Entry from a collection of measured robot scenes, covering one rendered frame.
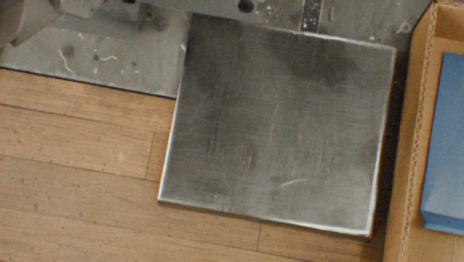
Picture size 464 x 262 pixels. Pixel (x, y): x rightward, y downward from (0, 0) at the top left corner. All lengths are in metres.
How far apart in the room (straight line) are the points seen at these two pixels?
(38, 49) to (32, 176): 0.11
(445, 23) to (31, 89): 0.34
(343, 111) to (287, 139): 0.05
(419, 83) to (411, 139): 0.04
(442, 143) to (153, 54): 0.25
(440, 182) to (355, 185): 0.07
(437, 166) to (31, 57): 0.34
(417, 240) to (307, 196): 0.09
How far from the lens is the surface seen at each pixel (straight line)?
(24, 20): 0.50
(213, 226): 0.83
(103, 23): 0.68
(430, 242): 0.85
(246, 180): 0.82
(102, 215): 0.83
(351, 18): 0.89
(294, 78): 0.84
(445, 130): 0.86
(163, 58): 0.86
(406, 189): 0.79
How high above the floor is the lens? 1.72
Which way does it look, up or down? 75 degrees down
